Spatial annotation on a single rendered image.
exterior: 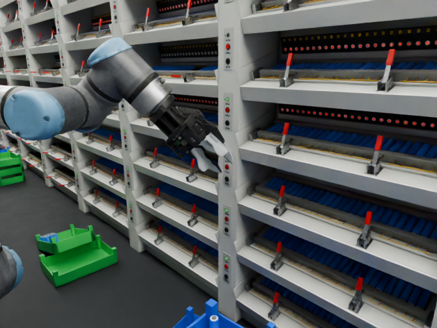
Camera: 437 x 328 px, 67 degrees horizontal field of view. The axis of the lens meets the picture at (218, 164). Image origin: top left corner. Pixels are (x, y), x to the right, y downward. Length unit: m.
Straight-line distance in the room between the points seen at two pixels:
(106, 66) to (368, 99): 0.58
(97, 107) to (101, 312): 0.97
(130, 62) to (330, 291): 0.83
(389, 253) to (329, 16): 0.59
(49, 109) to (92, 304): 1.07
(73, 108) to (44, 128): 0.08
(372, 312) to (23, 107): 0.95
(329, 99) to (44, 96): 0.64
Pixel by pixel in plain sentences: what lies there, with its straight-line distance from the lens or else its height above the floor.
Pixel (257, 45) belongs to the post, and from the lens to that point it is 1.13.
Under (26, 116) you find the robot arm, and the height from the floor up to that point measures 0.86.
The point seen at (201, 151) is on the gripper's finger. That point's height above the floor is 0.75.
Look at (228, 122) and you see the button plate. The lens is 1.10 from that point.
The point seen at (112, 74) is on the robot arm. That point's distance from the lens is 0.74.
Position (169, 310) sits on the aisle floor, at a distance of 1.48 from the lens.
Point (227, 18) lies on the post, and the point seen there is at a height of 1.09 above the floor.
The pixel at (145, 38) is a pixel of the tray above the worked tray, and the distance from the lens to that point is 1.48.
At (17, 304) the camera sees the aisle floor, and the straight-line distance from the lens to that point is 1.72.
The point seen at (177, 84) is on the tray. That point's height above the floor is 0.88.
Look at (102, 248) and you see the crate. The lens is 1.95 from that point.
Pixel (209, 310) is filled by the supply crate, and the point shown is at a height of 0.47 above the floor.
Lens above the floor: 0.94
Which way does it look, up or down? 16 degrees down
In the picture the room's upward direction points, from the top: straight up
